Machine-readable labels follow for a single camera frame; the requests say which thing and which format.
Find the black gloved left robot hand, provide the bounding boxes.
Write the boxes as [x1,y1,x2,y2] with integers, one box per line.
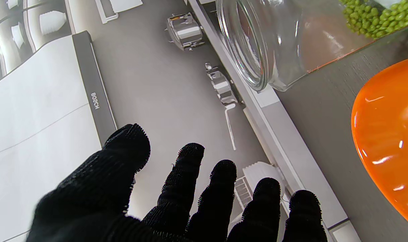
[26,123,328,242]

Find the orange plastic bowl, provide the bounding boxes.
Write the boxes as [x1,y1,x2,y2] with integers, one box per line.
[351,56,408,231]

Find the green mung beans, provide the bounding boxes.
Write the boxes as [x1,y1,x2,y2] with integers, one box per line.
[338,0,408,38]

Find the clear glass jar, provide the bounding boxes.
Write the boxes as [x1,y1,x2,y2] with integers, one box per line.
[216,0,408,92]

